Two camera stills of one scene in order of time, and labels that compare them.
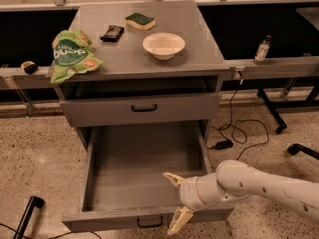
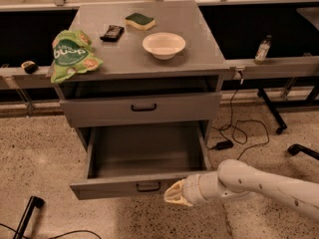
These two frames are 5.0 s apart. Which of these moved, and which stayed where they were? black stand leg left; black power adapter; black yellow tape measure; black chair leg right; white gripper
Moved: white gripper
Stayed: black power adapter; black yellow tape measure; black stand leg left; black chair leg right
